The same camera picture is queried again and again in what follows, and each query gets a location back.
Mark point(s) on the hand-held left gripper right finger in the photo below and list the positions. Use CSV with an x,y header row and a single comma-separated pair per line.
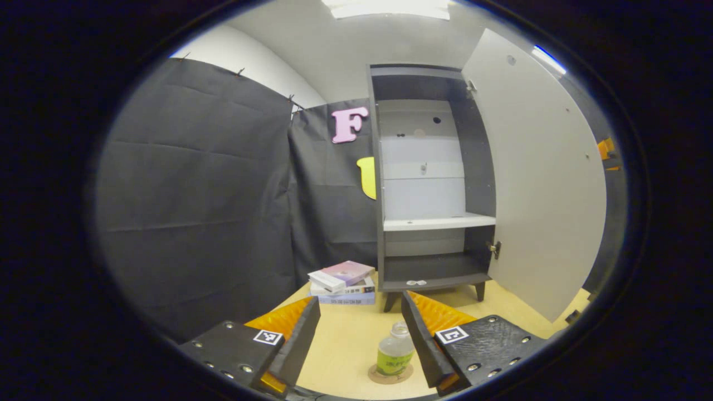
x,y
423,351

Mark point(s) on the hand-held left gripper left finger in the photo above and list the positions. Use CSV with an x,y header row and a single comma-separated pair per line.
x,y
298,345

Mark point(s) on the clear bottle with green label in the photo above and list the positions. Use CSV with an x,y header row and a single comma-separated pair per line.
x,y
394,353

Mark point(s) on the round brown coaster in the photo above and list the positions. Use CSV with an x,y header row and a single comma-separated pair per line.
x,y
379,377

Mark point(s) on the light grey cabinet door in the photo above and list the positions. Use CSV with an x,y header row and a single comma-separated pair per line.
x,y
546,195

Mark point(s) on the dark grey cabinet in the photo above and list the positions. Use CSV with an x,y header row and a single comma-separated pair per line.
x,y
423,195

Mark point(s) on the small white box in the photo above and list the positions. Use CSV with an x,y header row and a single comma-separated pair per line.
x,y
327,280

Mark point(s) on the white book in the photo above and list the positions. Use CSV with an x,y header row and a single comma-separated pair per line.
x,y
359,289

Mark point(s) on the small ceiling light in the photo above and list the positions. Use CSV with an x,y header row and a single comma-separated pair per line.
x,y
548,59

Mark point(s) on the small black block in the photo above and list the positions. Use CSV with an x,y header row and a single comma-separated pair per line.
x,y
574,317

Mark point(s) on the black backdrop cloth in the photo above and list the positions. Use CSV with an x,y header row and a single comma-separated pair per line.
x,y
195,195

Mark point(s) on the large ceiling light panel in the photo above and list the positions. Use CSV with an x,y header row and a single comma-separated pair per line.
x,y
390,8

